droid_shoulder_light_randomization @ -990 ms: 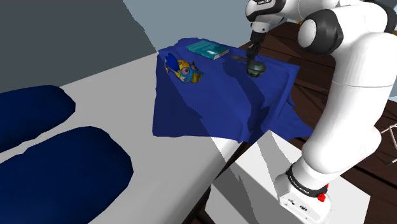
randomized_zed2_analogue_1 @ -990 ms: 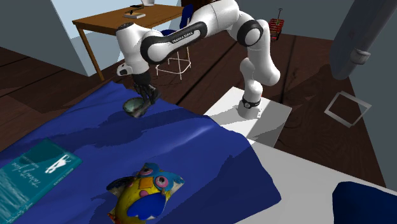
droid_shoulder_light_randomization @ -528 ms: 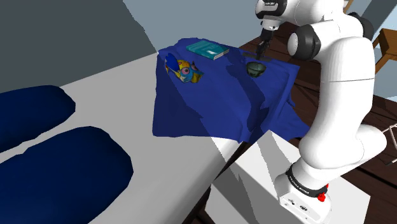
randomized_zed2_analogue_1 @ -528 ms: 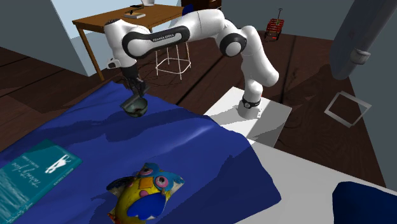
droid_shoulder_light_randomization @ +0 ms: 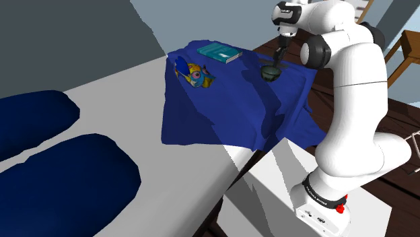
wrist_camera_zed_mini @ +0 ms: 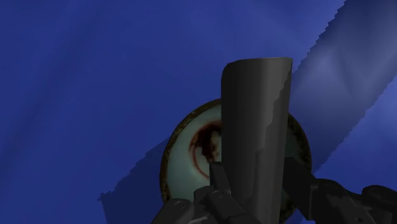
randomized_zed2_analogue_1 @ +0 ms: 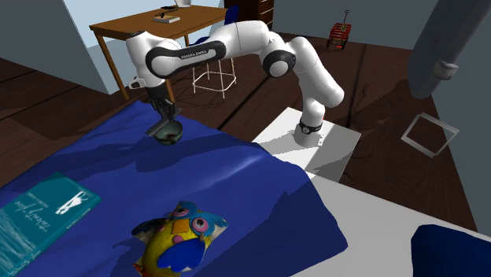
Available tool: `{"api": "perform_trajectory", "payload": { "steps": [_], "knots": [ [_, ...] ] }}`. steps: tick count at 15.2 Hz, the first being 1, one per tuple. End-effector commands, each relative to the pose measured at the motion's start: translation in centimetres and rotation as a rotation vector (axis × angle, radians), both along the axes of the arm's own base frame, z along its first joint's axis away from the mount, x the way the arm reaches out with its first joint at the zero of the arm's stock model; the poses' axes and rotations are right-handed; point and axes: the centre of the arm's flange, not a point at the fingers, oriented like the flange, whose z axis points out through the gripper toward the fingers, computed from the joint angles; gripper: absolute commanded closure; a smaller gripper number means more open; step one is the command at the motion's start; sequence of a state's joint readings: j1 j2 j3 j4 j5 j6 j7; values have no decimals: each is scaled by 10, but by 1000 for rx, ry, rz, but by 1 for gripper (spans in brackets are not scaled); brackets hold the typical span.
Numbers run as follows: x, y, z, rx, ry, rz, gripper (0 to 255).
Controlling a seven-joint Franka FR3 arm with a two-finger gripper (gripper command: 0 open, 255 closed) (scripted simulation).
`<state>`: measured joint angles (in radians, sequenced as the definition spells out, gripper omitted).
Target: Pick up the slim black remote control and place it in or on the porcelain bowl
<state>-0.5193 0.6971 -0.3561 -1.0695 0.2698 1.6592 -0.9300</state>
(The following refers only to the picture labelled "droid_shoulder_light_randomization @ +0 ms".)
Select teal book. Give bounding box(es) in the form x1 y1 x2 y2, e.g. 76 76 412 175
196 42 244 65

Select wooden chair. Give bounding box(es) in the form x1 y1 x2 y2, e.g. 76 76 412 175
384 29 420 90

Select grey robot stand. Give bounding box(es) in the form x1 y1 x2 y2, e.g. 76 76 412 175
222 137 393 237

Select blue blanket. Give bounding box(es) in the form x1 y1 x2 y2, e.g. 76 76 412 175
160 40 329 153

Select dark green bowl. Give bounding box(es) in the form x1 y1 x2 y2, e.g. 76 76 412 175
260 65 281 83

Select colourful plush toy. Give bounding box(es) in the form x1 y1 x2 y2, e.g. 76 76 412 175
173 55 217 90

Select dark blue pillow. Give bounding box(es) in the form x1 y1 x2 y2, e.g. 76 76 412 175
0 90 81 164
0 133 142 237

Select white bed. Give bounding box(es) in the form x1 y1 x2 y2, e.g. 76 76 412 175
0 54 263 237

